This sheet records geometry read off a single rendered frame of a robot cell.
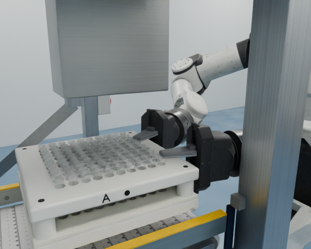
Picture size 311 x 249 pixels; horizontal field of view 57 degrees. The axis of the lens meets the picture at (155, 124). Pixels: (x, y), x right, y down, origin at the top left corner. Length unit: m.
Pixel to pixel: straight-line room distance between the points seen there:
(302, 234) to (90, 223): 0.60
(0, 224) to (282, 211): 0.47
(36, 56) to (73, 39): 3.47
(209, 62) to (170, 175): 0.62
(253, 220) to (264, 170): 0.09
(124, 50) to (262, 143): 0.30
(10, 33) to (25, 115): 1.00
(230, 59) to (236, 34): 5.08
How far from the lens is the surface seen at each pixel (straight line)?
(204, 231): 0.49
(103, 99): 1.30
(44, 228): 0.39
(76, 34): 0.54
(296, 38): 0.42
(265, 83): 0.42
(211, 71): 1.00
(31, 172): 0.47
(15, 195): 0.64
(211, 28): 5.54
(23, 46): 3.97
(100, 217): 0.42
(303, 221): 0.84
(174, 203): 0.45
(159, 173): 0.43
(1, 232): 0.57
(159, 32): 0.60
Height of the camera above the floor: 1.19
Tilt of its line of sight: 15 degrees down
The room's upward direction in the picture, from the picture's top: straight up
